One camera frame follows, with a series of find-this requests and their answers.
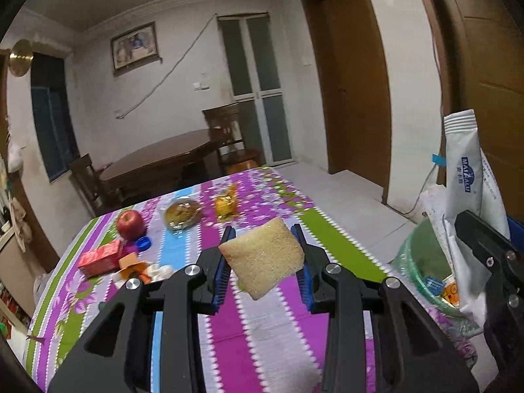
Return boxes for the dark window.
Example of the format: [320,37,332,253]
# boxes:
[30,52,80,183]

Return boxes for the wooden chair with orange seat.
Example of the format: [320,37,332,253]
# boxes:
[225,163,260,176]

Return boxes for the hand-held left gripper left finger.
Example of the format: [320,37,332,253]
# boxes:
[47,225,238,393]

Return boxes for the green lined trash bin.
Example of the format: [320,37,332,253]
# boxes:
[393,213,488,320]

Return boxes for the red carton box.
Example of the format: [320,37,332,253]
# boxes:
[78,239,124,277]

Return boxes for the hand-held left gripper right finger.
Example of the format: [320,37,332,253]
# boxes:
[290,223,479,393]

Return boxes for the hanging oven mitts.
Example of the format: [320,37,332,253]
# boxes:
[10,196,35,250]

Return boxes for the plastic-wrapped cake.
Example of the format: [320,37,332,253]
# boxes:
[164,197,202,230]

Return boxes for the yellow sponge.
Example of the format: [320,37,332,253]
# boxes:
[218,218,306,300]

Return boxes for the dark wooden dining table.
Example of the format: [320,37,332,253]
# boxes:
[98,128,230,209]

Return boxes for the white crumpled tissue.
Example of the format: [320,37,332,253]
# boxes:
[145,264,175,283]

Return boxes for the brown panelled wooden door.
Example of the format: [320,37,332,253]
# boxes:
[413,0,524,222]

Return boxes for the framed wall picture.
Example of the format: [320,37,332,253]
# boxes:
[110,21,159,76]

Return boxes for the red apple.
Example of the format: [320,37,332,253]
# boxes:
[116,210,146,240]

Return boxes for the white wall cable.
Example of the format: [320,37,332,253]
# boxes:
[115,13,217,120]

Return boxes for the yellow crumpled wrapper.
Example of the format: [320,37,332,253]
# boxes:
[215,184,240,222]

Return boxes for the white hanging plastic bag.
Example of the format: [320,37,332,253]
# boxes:
[6,139,23,173]

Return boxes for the orange and white snack bag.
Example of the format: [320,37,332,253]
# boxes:
[121,262,150,284]
[440,276,461,308]

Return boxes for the frosted glass double door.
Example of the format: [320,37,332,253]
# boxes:
[217,12,293,166]

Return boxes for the dark wooden chair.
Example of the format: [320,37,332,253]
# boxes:
[202,102,263,164]
[67,153,119,217]

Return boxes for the brass round plate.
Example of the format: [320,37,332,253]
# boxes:
[9,39,33,78]

